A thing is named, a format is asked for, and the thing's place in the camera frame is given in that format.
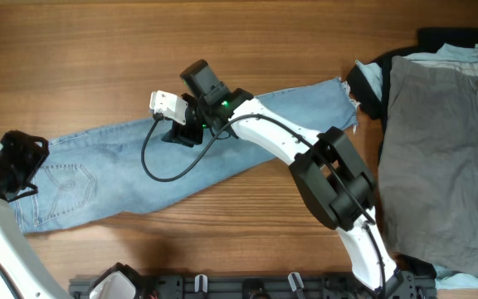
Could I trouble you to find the grey shorts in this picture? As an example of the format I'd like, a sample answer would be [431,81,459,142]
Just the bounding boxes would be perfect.
[378,56,478,277]

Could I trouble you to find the light blue jeans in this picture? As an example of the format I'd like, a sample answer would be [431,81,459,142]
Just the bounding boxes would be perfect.
[9,76,361,234]

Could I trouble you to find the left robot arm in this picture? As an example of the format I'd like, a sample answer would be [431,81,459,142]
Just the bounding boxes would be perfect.
[0,130,70,298]

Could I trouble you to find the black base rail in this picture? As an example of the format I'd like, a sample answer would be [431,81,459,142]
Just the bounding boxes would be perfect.
[69,271,438,299]

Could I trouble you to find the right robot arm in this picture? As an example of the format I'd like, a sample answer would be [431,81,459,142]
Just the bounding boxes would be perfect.
[149,60,399,298]

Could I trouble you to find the light blue shirt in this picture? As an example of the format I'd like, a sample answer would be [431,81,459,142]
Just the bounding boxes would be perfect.
[346,43,478,105]

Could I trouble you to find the black garment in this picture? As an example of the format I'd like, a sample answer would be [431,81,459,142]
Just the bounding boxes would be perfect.
[347,27,478,164]

